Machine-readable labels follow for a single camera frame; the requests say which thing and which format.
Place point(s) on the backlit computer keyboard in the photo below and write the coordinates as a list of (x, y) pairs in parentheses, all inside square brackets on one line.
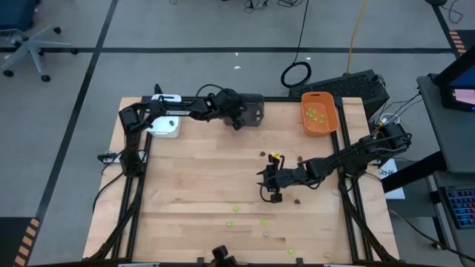
[(462, 205)]

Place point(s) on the white paper sheet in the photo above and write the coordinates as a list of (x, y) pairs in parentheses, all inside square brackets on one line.
[(396, 193)]

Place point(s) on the black computer monitor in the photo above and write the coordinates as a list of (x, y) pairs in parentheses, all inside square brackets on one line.
[(458, 92)]

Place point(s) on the power strip with yellow plugs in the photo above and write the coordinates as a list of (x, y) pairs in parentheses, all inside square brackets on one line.
[(379, 127)]

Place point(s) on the grey plastic bin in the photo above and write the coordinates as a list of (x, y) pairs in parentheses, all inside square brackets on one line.
[(256, 107)]

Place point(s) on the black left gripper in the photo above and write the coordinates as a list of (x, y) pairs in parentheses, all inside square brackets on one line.
[(232, 105)]

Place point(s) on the white plastic bin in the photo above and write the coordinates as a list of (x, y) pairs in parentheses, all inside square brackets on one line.
[(163, 130)]

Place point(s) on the orange plastic bin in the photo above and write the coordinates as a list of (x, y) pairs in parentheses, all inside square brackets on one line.
[(326, 104)]

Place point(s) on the orange black hazard tape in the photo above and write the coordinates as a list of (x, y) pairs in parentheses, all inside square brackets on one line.
[(457, 41), (26, 241)]

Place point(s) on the white paper label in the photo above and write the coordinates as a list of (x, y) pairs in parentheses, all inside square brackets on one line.
[(387, 173)]

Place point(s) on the short black post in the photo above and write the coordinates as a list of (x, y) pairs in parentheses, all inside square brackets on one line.
[(158, 89)]

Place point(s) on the black table edge bracket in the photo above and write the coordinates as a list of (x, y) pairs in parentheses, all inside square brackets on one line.
[(200, 260), (299, 261)]

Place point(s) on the grey office chair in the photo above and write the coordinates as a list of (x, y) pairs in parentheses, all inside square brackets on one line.
[(31, 46)]

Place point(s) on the black round stand base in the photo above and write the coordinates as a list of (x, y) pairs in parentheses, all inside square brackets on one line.
[(436, 2)]

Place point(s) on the black computer tower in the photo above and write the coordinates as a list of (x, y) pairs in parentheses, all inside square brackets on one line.
[(341, 89)]

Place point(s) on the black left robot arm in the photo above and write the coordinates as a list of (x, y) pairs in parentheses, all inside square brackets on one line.
[(178, 111)]

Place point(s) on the grey side desk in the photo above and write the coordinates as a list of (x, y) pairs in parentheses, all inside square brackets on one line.
[(445, 137)]

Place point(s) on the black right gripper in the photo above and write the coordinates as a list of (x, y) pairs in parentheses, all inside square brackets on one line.
[(291, 177)]

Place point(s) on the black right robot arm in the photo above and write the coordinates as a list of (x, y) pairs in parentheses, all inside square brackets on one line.
[(352, 155)]

